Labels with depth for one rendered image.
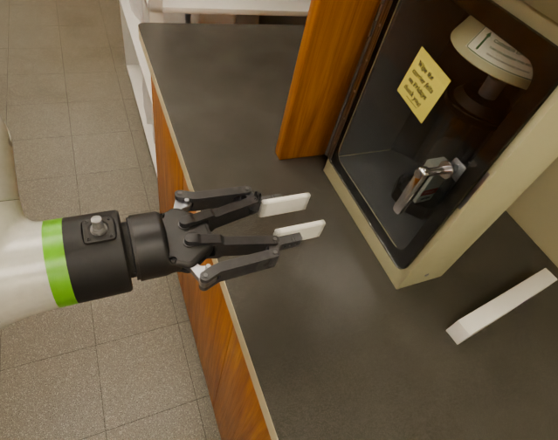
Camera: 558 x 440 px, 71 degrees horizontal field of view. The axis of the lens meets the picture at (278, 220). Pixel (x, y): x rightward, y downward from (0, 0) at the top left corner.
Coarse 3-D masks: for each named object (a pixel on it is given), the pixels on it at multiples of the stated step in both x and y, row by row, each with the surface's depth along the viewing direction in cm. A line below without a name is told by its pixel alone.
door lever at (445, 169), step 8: (424, 168) 53; (432, 168) 53; (440, 168) 54; (448, 168) 54; (416, 176) 53; (424, 176) 53; (448, 176) 54; (408, 184) 55; (416, 184) 54; (408, 192) 55; (416, 192) 55; (400, 200) 57; (408, 200) 56; (400, 208) 58
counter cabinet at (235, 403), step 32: (160, 128) 131; (160, 160) 146; (160, 192) 166; (192, 288) 126; (192, 320) 140; (224, 320) 87; (224, 352) 93; (224, 384) 101; (224, 416) 110; (256, 416) 75
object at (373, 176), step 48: (432, 0) 52; (480, 0) 46; (384, 48) 62; (432, 48) 53; (480, 48) 47; (528, 48) 42; (384, 96) 64; (480, 96) 48; (528, 96) 43; (384, 144) 66; (432, 144) 56; (480, 144) 49; (384, 192) 68; (432, 192) 58; (384, 240) 71
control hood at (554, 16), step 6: (522, 0) 40; (528, 0) 39; (534, 0) 38; (540, 0) 38; (546, 0) 37; (552, 0) 36; (534, 6) 39; (540, 6) 38; (546, 6) 37; (552, 6) 37; (546, 12) 38; (552, 12) 37; (552, 18) 38
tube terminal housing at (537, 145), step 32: (512, 0) 44; (544, 32) 41; (544, 128) 45; (512, 160) 48; (544, 160) 52; (480, 192) 52; (512, 192) 56; (448, 224) 58; (480, 224) 62; (384, 256) 74; (448, 256) 68
